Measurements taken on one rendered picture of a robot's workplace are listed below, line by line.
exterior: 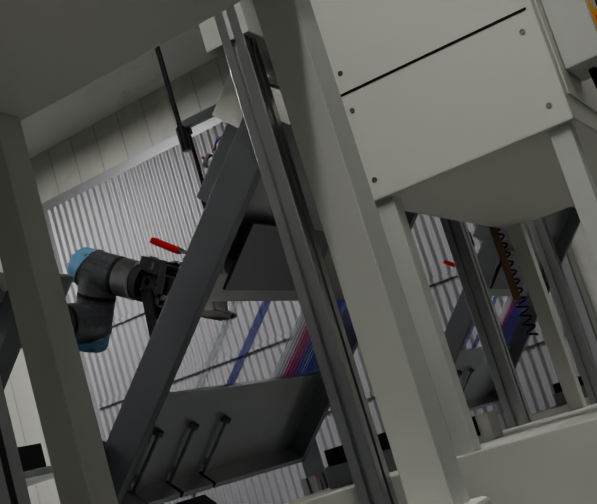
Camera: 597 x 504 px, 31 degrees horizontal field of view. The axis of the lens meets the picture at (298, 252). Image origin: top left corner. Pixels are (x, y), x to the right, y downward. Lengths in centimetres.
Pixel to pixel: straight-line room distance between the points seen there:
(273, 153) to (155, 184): 488
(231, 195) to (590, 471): 67
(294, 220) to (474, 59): 34
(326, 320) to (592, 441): 40
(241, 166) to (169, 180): 474
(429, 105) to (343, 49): 17
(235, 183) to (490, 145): 41
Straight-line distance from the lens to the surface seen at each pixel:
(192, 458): 204
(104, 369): 669
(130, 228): 655
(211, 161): 173
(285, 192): 156
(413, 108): 154
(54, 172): 705
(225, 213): 166
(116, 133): 674
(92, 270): 203
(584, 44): 153
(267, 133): 159
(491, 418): 183
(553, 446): 147
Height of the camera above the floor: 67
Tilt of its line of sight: 11 degrees up
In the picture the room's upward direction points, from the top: 17 degrees counter-clockwise
